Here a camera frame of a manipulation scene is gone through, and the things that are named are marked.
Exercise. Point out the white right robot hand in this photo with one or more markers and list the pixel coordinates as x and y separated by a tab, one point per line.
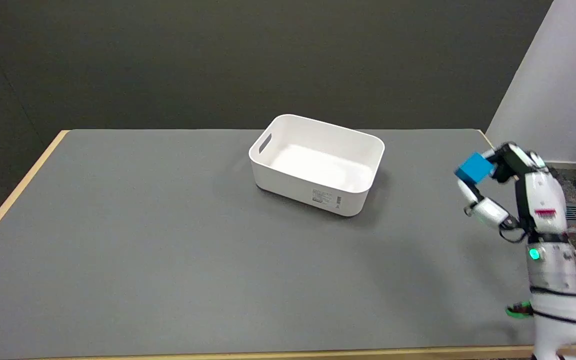
543	197

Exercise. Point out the white plastic box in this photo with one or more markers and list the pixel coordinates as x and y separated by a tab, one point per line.
318	162

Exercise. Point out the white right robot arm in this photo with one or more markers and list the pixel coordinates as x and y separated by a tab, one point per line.
555	290

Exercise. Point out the blue wooden cube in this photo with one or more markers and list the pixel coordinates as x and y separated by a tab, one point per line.
474	168

